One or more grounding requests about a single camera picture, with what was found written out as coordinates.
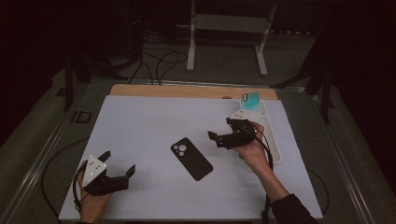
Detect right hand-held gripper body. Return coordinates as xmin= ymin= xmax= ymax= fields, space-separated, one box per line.
xmin=216 ymin=108 xmax=261 ymax=149

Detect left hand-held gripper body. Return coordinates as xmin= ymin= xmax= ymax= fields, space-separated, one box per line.
xmin=83 ymin=154 xmax=130 ymax=196

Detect blue gradient phone case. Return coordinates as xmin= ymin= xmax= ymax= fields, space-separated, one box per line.
xmin=241 ymin=91 xmax=262 ymax=112

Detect black phone case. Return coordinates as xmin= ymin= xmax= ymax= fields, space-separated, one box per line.
xmin=170 ymin=137 xmax=214 ymax=182

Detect white plastic storage bin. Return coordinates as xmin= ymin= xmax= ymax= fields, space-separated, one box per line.
xmin=238 ymin=97 xmax=283 ymax=173

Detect person's right hand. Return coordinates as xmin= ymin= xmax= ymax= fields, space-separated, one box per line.
xmin=232 ymin=121 xmax=272 ymax=175

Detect person's left hand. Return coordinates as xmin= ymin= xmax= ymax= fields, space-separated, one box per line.
xmin=76 ymin=171 xmax=113 ymax=223

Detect white table board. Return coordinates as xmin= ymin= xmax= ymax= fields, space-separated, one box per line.
xmin=58 ymin=94 xmax=324 ymax=221

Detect black tripod stand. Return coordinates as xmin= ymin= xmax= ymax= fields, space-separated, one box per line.
xmin=64 ymin=55 xmax=129 ymax=112
xmin=270 ymin=62 xmax=336 ymax=124

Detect white metal stand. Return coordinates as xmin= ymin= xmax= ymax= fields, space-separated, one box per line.
xmin=176 ymin=0 xmax=278 ymax=77

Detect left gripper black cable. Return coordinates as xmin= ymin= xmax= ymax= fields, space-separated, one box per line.
xmin=72 ymin=164 xmax=87 ymax=213

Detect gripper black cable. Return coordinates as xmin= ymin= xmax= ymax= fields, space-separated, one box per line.
xmin=246 ymin=125 xmax=275 ymax=224
xmin=72 ymin=164 xmax=87 ymax=213

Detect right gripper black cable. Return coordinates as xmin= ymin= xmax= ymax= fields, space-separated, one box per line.
xmin=246 ymin=125 xmax=275 ymax=224

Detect metal floor rail frame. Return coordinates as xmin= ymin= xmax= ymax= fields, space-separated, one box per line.
xmin=0 ymin=77 xmax=376 ymax=224

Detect looped black floor cable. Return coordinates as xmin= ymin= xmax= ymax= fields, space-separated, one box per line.
xmin=154 ymin=50 xmax=189 ymax=86

